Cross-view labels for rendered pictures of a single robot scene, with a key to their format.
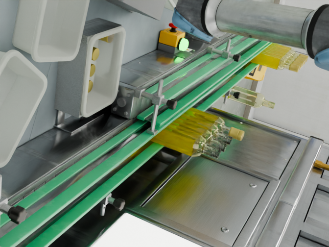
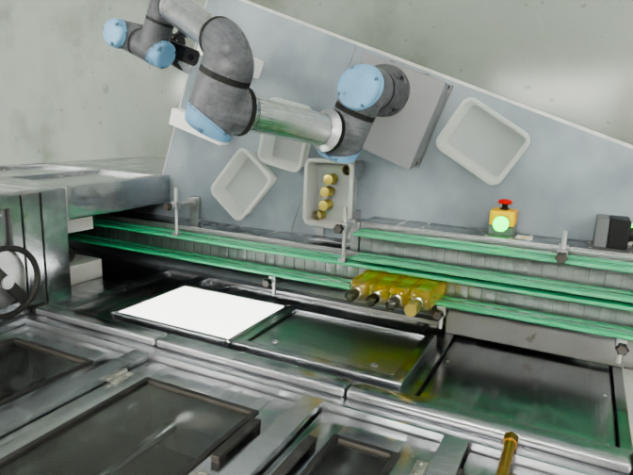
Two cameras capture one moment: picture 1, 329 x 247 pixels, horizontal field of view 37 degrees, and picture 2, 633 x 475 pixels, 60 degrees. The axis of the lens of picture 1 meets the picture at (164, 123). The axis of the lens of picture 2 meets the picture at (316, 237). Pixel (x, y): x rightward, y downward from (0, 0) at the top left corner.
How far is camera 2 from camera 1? 2.09 m
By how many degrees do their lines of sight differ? 89
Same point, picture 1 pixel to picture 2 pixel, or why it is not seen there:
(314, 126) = not seen: outside the picture
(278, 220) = (303, 372)
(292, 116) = not seen: outside the picture
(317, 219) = (346, 425)
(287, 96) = not seen: outside the picture
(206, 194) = (334, 338)
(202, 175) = (375, 338)
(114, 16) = (389, 165)
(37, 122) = (297, 222)
